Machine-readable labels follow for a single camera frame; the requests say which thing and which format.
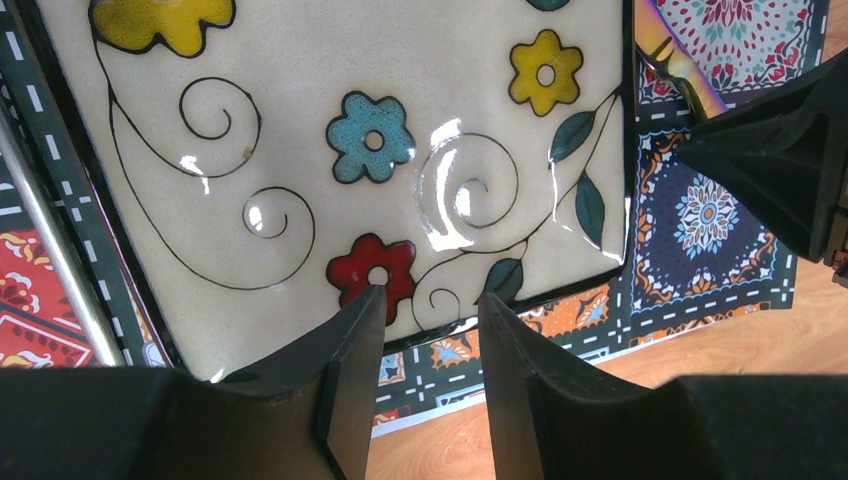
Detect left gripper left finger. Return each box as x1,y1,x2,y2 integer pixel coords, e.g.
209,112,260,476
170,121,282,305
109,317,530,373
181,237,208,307
1,286,387,479

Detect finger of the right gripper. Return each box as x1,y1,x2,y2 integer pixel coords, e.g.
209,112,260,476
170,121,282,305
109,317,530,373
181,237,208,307
676,51,847,262

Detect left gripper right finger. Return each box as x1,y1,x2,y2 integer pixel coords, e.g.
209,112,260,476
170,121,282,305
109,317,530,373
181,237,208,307
478,293,847,479

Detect square floral plate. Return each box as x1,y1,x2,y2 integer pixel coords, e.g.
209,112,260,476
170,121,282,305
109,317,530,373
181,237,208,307
17,1,633,379

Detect silver fork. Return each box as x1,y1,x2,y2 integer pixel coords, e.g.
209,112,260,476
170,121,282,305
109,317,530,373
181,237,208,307
1,108,128,367

